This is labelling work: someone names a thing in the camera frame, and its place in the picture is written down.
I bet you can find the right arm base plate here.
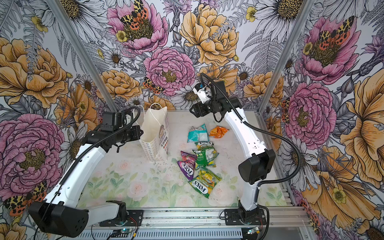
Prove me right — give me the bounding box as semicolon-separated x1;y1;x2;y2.
224;208;267;226

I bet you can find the left aluminium corner post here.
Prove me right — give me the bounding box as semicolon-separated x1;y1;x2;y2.
47;1;119;112

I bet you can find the purple Fox's candy packet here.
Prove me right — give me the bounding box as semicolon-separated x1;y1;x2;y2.
177;151;197;181

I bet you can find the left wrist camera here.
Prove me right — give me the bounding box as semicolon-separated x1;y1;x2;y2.
102;112;125;128

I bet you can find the aluminium front rail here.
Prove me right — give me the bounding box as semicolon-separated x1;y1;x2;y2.
55;206;313;230

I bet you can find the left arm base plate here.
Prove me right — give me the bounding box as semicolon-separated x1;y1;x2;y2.
99;210;144;227

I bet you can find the right aluminium corner post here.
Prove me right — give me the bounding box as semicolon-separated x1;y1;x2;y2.
257;1;314;115

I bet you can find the white vented cable duct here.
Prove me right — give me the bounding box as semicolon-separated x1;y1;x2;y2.
75;228;243;240

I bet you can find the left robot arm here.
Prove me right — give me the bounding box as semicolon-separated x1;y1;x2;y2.
29;125;143;238

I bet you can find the teal snack packet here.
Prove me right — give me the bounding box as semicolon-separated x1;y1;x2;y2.
188;124;209;143

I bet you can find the yellow green Fox's packet back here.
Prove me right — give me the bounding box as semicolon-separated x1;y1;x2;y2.
195;141;214;151

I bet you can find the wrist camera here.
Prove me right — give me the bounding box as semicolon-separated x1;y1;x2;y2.
102;112;125;128
193;83;224;104

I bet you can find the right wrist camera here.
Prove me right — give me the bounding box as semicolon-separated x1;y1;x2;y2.
193;83;224;104

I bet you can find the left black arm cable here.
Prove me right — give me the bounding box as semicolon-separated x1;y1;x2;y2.
32;106;142;240

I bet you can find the yellow green fox's packet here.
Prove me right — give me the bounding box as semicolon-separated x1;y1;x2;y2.
189;167;222;199
195;141;214;151

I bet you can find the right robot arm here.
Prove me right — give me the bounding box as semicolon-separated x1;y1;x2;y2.
190;98;276;224

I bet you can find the green snack packet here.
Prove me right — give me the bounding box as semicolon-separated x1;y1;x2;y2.
193;147;219;169

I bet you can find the orange snack packet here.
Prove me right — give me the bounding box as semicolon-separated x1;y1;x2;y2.
209;126;229;139

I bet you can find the right black corrugated cable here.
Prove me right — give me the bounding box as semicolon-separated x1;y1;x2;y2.
199;73;303;188

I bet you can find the white patterned paper bag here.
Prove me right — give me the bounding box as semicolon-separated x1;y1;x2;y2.
140;103;170;162

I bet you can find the yellow green Fox's packet front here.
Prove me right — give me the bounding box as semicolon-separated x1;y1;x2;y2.
189;167;222;199

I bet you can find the aluminium corner post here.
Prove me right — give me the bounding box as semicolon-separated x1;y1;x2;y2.
257;1;314;115
47;1;119;112

